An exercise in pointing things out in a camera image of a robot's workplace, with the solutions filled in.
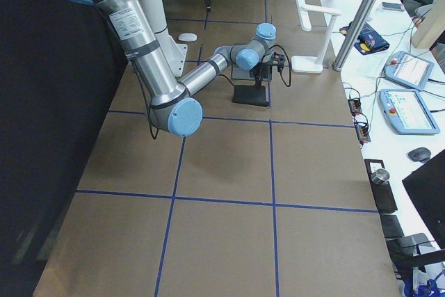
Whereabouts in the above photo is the blue patterned pouch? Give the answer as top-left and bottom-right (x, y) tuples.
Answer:
(354, 22), (390, 55)

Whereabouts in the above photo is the black desk mouse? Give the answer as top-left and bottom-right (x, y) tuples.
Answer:
(407, 147), (431, 163)

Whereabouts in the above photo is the silver metal cylinder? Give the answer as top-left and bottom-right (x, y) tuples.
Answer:
(370, 168), (390, 185)

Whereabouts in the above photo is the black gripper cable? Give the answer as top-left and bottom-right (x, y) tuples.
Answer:
(215, 44), (293, 93)

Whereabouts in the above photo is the white computer mouse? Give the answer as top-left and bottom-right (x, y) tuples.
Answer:
(178, 33), (197, 42)

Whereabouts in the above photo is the aluminium frame post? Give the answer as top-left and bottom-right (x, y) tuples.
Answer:
(332, 0), (376, 72)

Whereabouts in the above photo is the teach pendant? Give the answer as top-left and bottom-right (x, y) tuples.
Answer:
(378, 89), (440, 136)
(383, 51), (434, 91)

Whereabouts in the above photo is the far teach pendant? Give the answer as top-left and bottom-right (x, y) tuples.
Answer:
(383, 51), (434, 91)

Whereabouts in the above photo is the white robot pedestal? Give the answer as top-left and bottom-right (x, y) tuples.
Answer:
(139, 0), (188, 77)

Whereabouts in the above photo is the grey laptop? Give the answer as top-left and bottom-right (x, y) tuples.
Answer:
(231, 64), (272, 82)

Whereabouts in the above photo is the near teach pendant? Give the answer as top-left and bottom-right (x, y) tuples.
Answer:
(378, 89), (440, 136)

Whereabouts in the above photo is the black mouse pad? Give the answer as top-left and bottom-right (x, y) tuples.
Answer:
(232, 85), (269, 107)

